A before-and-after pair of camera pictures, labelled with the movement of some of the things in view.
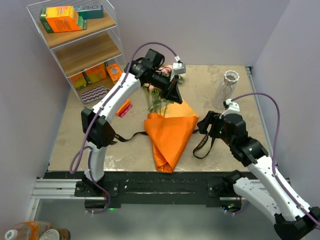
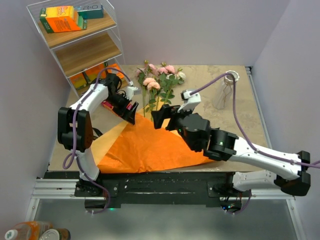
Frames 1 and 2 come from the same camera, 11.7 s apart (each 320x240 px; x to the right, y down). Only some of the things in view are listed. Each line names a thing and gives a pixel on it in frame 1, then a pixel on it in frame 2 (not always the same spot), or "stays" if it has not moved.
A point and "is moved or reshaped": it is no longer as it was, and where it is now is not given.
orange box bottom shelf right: x=115 y=71 stays
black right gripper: x=203 y=124 -> x=158 y=116
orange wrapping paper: x=169 y=132 is moved or reshaped
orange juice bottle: x=29 y=230 stays
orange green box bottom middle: x=95 y=73 stays
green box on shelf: x=82 y=22 stays
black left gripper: x=171 y=91 -> x=128 y=116
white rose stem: x=182 y=78 stays
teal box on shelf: x=90 y=11 stays
